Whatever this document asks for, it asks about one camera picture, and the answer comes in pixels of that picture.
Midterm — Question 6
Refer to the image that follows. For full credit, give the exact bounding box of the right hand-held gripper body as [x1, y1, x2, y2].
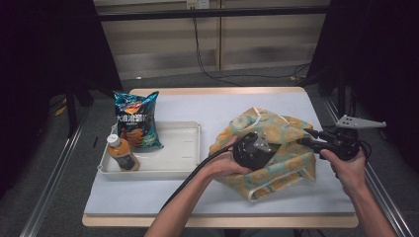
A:
[320, 114, 387, 162]

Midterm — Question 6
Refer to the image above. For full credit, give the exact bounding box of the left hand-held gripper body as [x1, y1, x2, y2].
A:
[231, 131, 275, 172]

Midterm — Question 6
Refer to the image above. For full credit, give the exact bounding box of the orange-print fabric bag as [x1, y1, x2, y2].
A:
[209, 107, 318, 202]

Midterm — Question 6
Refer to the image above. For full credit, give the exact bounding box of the white plastic tray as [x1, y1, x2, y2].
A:
[97, 120, 203, 182]

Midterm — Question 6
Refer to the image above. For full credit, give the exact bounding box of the blue chips bag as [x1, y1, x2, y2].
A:
[113, 90, 165, 149]

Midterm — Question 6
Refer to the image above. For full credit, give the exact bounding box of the orange drink bottle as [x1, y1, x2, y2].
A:
[106, 133, 141, 172]

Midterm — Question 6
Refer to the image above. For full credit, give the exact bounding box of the person's left hand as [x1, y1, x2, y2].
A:
[204, 134, 254, 181]

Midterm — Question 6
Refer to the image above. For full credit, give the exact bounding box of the person's right hand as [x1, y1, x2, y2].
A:
[319, 148, 369, 199]

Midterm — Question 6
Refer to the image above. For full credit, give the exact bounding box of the white table sheet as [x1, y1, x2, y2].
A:
[83, 92, 356, 216]

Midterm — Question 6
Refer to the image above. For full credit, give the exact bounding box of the black curtain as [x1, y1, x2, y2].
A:
[305, 0, 419, 172]
[0, 0, 123, 198]

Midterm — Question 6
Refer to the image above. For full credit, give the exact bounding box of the black horizontal bar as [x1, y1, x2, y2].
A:
[98, 5, 330, 23]

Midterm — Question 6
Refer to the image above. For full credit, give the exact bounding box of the black stand leg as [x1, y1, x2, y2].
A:
[64, 78, 78, 137]

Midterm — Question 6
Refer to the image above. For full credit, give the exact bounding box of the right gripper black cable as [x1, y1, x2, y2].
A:
[359, 140, 373, 162]

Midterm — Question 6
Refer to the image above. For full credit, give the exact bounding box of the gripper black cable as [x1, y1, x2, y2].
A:
[160, 131, 256, 211]
[359, 140, 373, 162]

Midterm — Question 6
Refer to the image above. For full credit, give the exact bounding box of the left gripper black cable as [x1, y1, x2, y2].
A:
[160, 131, 256, 211]

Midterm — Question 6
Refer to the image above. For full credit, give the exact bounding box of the metal floor rail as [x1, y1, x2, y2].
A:
[19, 108, 90, 237]
[322, 97, 413, 237]

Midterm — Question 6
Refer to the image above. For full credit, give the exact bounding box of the black wall cable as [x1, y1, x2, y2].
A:
[192, 18, 312, 87]

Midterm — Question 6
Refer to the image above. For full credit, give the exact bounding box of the white wall socket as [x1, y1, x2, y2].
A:
[186, 0, 210, 10]

